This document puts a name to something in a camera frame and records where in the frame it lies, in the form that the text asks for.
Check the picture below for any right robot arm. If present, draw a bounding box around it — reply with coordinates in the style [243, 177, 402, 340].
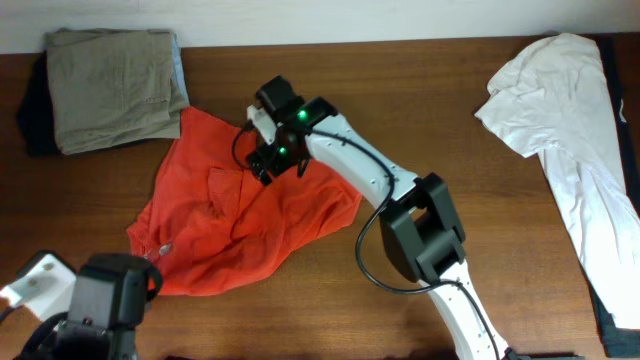
[246, 76, 517, 359]

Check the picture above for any folded olive green garment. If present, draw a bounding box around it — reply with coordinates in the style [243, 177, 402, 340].
[44, 29, 189, 155]

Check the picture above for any folded light blue garment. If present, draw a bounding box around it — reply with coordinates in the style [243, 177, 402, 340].
[171, 33, 190, 103]

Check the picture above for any folded black garment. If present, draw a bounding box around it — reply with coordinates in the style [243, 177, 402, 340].
[16, 53, 61, 157]

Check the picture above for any dark garment under white shirt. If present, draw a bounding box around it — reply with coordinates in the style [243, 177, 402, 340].
[589, 36, 639, 359]

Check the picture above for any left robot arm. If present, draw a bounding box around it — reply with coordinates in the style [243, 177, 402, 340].
[17, 253, 163, 360]

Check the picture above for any white shirt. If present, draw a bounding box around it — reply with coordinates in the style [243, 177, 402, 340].
[475, 33, 639, 330]

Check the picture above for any orange t-shirt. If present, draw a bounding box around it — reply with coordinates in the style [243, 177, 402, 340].
[127, 107, 362, 296]

